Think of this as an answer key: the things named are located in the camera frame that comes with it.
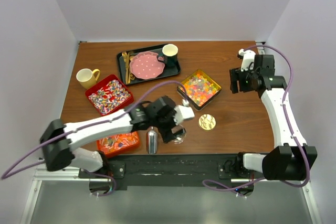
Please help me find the red tin of candies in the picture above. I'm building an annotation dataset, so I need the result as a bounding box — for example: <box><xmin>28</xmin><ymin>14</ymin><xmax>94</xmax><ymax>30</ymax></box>
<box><xmin>85</xmin><ymin>74</ymin><xmax>134</xmax><ymax>116</ymax></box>

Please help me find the gold tin of gummies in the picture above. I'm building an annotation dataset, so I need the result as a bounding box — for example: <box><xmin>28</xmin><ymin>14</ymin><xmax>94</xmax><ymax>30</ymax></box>
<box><xmin>177</xmin><ymin>69</ymin><xmax>222</xmax><ymax>111</ymax></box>

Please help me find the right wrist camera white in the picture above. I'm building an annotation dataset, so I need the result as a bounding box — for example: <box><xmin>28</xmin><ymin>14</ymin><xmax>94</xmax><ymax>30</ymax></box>
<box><xmin>237</xmin><ymin>49</ymin><xmax>256</xmax><ymax>72</ymax></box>

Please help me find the metal scoop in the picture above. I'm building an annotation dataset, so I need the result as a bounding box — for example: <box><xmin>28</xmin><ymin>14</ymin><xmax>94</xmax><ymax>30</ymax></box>
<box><xmin>146</xmin><ymin>127</ymin><xmax>158</xmax><ymax>155</ymax></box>

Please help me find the gold cutlery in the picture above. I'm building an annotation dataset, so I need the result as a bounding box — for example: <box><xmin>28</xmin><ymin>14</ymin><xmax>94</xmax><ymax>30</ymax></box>
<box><xmin>122</xmin><ymin>51</ymin><xmax>135</xmax><ymax>84</ymax></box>

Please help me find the clear plastic jar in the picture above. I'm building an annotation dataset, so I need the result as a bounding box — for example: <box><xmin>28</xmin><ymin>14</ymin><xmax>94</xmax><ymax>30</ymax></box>
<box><xmin>173</xmin><ymin>130</ymin><xmax>186</xmax><ymax>144</ymax></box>

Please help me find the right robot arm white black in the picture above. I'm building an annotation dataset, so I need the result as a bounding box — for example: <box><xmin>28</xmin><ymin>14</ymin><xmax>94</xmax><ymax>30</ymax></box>
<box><xmin>229</xmin><ymin>49</ymin><xmax>317</xmax><ymax>181</ymax></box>

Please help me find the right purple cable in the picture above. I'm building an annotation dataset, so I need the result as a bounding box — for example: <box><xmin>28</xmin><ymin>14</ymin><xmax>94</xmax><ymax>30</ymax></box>
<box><xmin>202</xmin><ymin>45</ymin><xmax>311</xmax><ymax>195</ymax></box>

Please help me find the pink polka dot plate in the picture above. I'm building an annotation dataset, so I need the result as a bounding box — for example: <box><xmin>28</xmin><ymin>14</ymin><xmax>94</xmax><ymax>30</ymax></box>
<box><xmin>130</xmin><ymin>51</ymin><xmax>165</xmax><ymax>80</ymax></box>

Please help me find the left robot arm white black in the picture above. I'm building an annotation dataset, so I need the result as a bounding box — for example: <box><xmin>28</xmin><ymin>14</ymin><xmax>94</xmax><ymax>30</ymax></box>
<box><xmin>40</xmin><ymin>95</ymin><xmax>194</xmax><ymax>178</ymax></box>

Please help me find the yellow mug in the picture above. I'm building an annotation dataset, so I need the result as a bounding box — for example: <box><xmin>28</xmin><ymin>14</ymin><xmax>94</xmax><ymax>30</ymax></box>
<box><xmin>76</xmin><ymin>68</ymin><xmax>101</xmax><ymax>89</ymax></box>

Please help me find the purple cable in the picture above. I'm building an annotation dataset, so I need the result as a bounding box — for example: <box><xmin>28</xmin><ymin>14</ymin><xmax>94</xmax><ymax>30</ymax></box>
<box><xmin>202</xmin><ymin>45</ymin><xmax>311</xmax><ymax>195</ymax></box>
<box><xmin>0</xmin><ymin>80</ymin><xmax>190</xmax><ymax>198</ymax></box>

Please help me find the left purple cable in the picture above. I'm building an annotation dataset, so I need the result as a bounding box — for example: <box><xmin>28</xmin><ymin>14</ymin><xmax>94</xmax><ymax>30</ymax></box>
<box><xmin>0</xmin><ymin>80</ymin><xmax>190</xmax><ymax>198</ymax></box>

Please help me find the gold jar lid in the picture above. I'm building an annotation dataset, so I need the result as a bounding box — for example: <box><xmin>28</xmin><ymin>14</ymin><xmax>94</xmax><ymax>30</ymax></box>
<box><xmin>198</xmin><ymin>114</ymin><xmax>216</xmax><ymax>131</ymax></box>

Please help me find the orange tin of lollipops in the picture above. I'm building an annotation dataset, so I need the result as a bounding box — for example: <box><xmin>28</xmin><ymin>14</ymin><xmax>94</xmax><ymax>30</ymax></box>
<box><xmin>96</xmin><ymin>132</ymin><xmax>140</xmax><ymax>158</ymax></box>

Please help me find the dark green mug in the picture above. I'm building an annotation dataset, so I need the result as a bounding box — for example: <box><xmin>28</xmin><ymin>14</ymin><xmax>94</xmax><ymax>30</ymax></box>
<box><xmin>156</xmin><ymin>44</ymin><xmax>178</xmax><ymax>67</ymax></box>

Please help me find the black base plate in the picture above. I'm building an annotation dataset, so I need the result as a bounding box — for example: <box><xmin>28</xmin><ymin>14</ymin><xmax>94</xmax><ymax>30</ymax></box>
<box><xmin>78</xmin><ymin>152</ymin><xmax>292</xmax><ymax>192</ymax></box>

